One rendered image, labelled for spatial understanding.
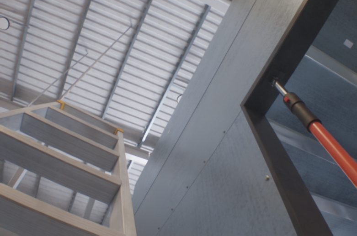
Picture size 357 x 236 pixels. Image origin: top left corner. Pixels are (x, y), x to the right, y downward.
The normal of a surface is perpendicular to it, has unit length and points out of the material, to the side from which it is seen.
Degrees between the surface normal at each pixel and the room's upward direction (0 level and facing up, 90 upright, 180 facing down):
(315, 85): 180
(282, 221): 90
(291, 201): 90
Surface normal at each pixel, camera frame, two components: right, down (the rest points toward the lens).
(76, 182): 0.00, 0.44
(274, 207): -0.90, -0.39
